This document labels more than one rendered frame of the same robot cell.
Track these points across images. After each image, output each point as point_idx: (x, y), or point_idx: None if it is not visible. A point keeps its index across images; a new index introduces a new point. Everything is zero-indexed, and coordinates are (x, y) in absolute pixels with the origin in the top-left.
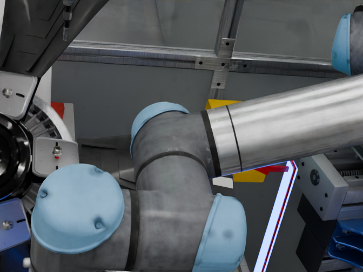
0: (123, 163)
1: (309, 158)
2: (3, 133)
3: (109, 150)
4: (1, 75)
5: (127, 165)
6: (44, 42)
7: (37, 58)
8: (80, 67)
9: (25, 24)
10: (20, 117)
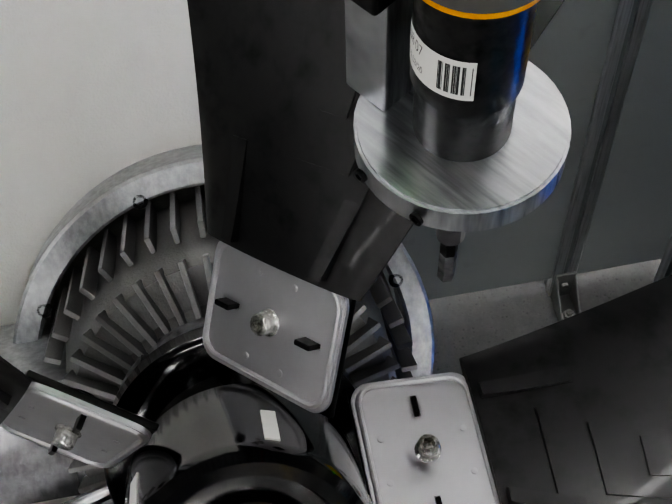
0: (605, 435)
1: None
2: (293, 491)
3: (556, 390)
4: (231, 254)
5: (617, 439)
6: (347, 189)
7: (338, 241)
8: None
9: (274, 116)
10: (322, 411)
